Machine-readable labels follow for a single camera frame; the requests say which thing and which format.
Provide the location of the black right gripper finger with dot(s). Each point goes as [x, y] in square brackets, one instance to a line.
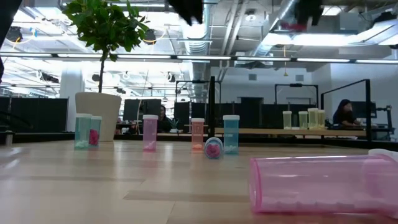
[300, 9]
[314, 11]

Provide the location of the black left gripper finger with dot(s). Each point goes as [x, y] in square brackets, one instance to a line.
[188, 9]

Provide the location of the yellow medicine bottle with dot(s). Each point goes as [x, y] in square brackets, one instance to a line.
[322, 119]
[287, 121]
[312, 119]
[303, 121]

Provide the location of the orange medicine bottle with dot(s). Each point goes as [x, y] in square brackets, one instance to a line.
[197, 133]

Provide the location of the pink medicine bottle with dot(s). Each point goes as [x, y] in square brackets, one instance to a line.
[150, 133]
[311, 180]

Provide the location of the blue bottle with white pills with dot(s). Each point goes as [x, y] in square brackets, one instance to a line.
[231, 133]

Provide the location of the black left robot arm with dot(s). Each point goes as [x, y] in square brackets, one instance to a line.
[6, 18]

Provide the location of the wooden shelf board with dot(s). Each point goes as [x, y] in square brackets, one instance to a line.
[264, 132]

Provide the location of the black ceiling spotlight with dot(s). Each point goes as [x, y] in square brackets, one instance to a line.
[150, 35]
[14, 33]

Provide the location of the white round ceiling sensor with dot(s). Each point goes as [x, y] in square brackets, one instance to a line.
[250, 17]

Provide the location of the long white light strip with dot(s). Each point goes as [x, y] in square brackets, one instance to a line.
[202, 57]

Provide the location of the green leafy potted tree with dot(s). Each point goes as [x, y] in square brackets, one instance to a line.
[105, 25]

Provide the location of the person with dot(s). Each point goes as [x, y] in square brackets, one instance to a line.
[343, 116]
[163, 119]

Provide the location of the black computer monitor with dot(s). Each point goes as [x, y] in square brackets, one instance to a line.
[367, 109]
[136, 109]

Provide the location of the small green succulent plant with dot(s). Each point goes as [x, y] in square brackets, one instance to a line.
[174, 124]

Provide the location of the magenta tube centre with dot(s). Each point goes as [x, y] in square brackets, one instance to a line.
[214, 149]

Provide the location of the teal bottle with red pills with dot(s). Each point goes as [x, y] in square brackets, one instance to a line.
[96, 133]

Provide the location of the teal bottle with white pills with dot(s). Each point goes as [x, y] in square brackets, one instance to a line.
[82, 130]

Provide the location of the small silver cylinder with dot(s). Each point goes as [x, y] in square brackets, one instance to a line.
[9, 138]

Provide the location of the silver ventilation duct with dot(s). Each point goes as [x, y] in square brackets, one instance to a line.
[264, 46]
[194, 37]

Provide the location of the grey wall vent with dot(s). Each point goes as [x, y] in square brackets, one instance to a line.
[252, 77]
[299, 77]

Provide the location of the black background rig frame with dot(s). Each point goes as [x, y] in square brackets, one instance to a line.
[295, 85]
[192, 81]

